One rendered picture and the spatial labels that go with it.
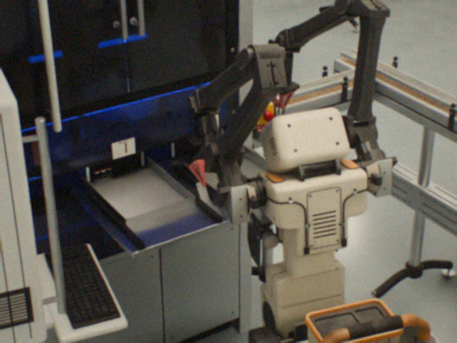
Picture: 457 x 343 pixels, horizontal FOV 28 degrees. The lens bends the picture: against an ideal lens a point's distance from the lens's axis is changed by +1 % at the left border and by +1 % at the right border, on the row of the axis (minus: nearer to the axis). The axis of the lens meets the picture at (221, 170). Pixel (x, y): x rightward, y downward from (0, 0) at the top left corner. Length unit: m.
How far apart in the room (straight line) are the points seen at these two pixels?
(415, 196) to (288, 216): 1.51
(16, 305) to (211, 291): 1.28
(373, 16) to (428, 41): 4.34
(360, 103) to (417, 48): 4.17
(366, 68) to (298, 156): 0.37
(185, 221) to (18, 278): 0.69
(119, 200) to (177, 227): 0.27
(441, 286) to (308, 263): 1.69
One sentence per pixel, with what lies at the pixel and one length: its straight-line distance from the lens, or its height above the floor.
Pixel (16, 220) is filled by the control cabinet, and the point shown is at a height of 1.22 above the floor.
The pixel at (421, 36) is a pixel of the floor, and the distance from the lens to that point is 7.09.
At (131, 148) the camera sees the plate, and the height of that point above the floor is 1.01.
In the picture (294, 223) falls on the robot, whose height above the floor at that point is 1.13.
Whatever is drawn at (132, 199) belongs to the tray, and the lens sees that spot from 3.10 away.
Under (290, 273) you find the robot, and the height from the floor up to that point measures 0.91.
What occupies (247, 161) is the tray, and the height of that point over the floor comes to 0.88.
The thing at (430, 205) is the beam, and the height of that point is 0.50.
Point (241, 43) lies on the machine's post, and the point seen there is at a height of 1.30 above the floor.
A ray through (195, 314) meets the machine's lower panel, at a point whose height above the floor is 0.20.
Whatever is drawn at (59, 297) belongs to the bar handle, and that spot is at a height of 0.94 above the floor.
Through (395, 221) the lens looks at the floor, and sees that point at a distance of 4.69.
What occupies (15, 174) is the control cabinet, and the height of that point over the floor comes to 1.35.
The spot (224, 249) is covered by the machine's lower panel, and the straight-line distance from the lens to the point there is 3.59.
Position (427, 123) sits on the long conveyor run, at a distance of 3.71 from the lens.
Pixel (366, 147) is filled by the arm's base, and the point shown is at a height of 1.24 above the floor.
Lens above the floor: 2.46
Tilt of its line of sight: 29 degrees down
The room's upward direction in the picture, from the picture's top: 1 degrees counter-clockwise
